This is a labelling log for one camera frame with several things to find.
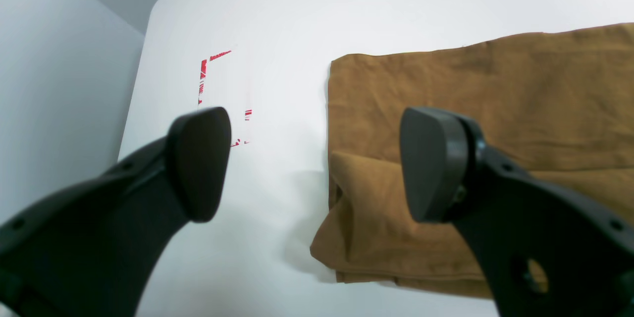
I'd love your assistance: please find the left gripper black image-right right finger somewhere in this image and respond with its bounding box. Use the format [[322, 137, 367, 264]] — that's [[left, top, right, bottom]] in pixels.
[[399, 107, 634, 317]]

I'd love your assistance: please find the left gripper black image-right left finger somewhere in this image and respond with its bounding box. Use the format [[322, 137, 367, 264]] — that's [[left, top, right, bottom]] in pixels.
[[0, 107, 232, 317]]

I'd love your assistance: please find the brown t-shirt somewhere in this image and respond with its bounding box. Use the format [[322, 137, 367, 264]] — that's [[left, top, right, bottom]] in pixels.
[[310, 23, 634, 299]]

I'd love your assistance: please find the red tape rectangle marking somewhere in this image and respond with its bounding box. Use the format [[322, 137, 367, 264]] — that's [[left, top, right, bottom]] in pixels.
[[198, 49, 253, 148]]

